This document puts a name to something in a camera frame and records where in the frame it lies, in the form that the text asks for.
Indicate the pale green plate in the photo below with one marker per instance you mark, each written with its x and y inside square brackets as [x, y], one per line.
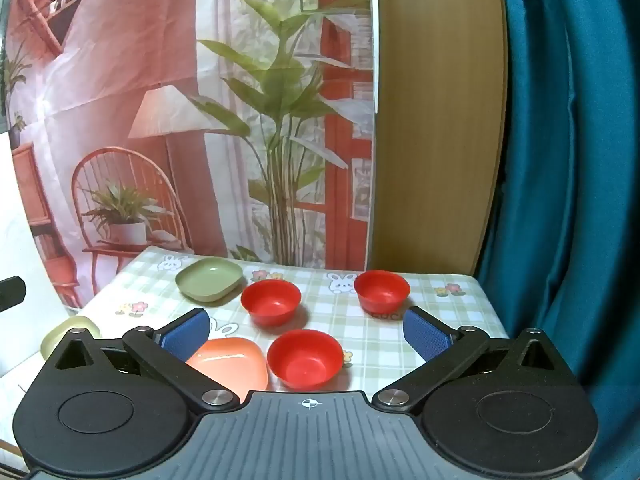
[86, 321]

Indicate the printed wall cloth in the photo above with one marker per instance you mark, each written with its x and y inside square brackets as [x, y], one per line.
[150, 85]

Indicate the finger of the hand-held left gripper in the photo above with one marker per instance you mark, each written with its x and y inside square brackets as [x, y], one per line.
[11, 292]

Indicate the red bowl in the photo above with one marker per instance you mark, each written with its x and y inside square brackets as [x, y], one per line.
[305, 360]
[271, 300]
[382, 290]

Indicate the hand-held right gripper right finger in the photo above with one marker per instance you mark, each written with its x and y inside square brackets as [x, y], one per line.
[425, 335]

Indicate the wooden board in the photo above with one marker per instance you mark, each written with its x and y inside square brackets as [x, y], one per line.
[440, 110]

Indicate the teal curtain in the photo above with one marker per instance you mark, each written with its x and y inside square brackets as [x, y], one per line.
[575, 160]

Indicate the orange plate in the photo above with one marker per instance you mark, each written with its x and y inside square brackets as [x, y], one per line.
[230, 365]

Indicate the green checked tablecloth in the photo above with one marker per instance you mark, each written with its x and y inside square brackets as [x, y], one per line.
[322, 305]

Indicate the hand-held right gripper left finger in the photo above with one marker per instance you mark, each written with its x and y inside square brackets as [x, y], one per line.
[187, 334]

